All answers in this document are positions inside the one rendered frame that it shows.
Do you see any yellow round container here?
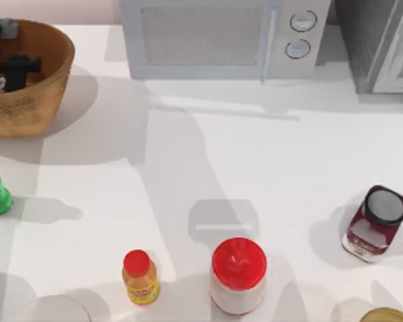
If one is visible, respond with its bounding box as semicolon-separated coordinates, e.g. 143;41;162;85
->
358;307;403;322

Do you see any brown wicker basket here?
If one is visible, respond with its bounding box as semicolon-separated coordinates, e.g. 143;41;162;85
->
0;19;76;138

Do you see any microwave door handle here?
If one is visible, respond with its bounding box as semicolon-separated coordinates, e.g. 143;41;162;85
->
261;7;277;83

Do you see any orange bottle with red cap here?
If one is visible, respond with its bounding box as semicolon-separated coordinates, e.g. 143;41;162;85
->
121;249;161;307

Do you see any pale grey rounded box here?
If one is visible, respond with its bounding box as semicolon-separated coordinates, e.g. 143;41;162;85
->
0;19;19;39

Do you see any round microwave knob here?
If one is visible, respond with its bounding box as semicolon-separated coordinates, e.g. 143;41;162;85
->
289;9;318;32
284;38;312;60

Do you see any microwave oven door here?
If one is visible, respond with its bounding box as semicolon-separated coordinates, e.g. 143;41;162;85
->
120;0;277;82

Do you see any white jar with red lid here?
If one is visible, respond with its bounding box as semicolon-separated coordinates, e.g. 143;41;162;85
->
209;237;268;316

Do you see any pale microwave oven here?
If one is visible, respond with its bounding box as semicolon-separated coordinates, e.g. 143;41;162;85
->
118;0;332;84

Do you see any grey cabinet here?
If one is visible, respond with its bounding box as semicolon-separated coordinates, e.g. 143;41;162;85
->
333;0;403;97

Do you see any dark red and white can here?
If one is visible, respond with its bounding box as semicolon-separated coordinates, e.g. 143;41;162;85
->
341;184;403;264

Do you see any grey cabinet door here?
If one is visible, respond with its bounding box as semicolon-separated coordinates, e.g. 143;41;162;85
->
371;0;403;95

